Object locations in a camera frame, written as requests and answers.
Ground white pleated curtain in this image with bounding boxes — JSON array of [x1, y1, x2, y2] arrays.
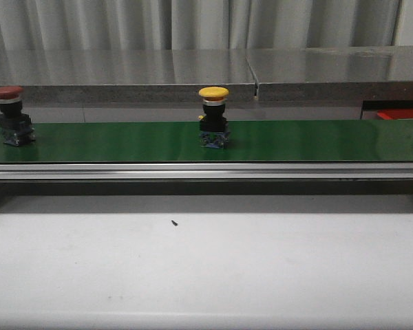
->
[[0, 1, 413, 50]]

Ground green conveyor belt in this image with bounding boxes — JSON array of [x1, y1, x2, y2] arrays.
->
[[0, 120, 413, 164]]

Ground grey stone counter slab right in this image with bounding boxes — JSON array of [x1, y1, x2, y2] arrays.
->
[[246, 46, 413, 102]]

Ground grey stone counter slab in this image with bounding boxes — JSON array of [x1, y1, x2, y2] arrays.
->
[[246, 46, 413, 102], [0, 50, 255, 105]]

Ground grey stone counter slab left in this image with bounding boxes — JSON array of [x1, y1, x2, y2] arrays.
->
[[0, 50, 255, 105]]

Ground aluminium conveyor frame rail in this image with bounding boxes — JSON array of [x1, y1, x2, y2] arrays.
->
[[0, 162, 413, 215]]

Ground red plastic tray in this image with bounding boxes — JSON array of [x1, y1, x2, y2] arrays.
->
[[377, 109, 413, 120]]

